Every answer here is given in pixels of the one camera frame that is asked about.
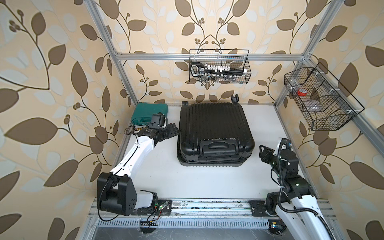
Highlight black hard-shell suitcase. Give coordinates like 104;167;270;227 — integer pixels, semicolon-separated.
177;95;255;167

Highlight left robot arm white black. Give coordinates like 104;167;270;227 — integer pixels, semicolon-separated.
97;123;179;216

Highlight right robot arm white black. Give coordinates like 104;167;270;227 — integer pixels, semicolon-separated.
259;138;336;240

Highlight green plastic tool case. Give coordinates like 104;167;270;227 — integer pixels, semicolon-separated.
131;103;169;126

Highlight small box of brass bits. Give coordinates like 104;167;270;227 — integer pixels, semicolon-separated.
133;125;147;134

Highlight socket wrench set in basket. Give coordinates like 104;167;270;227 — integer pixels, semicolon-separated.
189;62;248;79

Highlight clear plastic bag in basket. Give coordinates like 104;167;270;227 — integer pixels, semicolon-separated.
304;100;323;112

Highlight red object in basket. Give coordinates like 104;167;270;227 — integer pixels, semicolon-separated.
297;88;308;97

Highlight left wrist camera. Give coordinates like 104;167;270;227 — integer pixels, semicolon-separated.
148;113;167;130

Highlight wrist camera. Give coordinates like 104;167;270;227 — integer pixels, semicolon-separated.
148;113;167;130
280;138;292;151

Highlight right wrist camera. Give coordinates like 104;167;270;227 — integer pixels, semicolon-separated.
280;138;292;151

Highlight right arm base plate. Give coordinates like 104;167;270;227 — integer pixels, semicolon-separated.
248;200;278;218

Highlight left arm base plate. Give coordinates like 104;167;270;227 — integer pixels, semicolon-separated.
137;199;173;216

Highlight right wire basket black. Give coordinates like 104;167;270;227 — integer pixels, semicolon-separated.
284;62;365;131

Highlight wire basket black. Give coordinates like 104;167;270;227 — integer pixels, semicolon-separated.
284;62;365;131
189;48;252;84

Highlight aluminium frame rail front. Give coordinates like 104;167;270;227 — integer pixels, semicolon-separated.
87;197;337;220

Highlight back wire basket black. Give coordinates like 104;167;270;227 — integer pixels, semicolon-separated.
189;48;252;84

